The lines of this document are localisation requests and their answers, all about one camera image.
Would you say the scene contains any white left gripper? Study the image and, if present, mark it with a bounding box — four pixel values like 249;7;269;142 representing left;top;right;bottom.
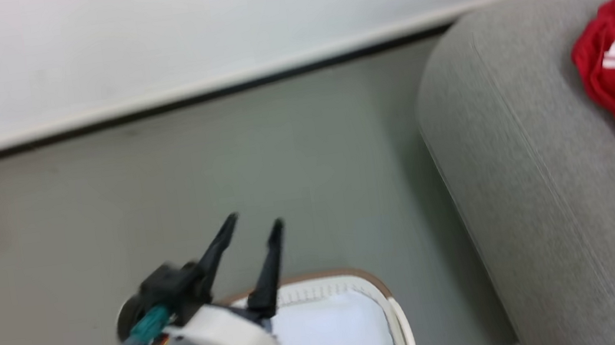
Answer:
149;206;301;345

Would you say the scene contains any white laundry basket tan rim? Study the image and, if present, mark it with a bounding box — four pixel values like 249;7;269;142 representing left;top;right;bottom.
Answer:
214;260;418;345

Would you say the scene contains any grey fabric sofa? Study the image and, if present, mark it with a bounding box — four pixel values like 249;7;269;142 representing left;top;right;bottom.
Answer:
401;0;615;345

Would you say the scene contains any dark and white baseboard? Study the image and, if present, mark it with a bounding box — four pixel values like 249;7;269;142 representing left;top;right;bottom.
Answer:
0;0;615;172

